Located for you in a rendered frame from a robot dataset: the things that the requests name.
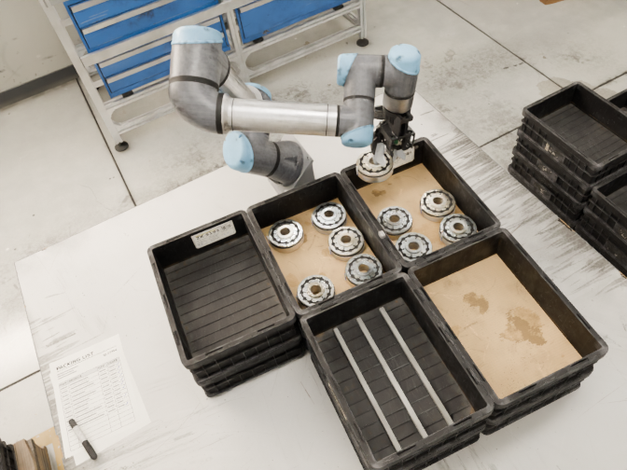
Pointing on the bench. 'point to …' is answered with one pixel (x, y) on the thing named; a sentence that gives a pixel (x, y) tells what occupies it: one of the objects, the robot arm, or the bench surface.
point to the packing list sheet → (96, 397)
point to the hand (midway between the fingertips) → (383, 158)
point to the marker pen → (83, 439)
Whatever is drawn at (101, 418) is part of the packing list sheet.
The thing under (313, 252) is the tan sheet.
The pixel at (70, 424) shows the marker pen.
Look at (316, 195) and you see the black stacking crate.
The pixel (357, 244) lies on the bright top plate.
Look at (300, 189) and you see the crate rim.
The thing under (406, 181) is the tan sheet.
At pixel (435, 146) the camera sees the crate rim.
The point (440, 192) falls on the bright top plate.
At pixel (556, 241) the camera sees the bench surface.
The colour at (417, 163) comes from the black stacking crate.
